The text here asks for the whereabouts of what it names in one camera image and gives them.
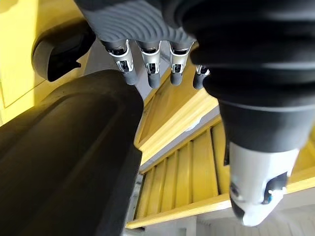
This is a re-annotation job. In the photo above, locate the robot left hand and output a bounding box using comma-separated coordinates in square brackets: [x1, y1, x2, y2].
[73, 0, 315, 228]

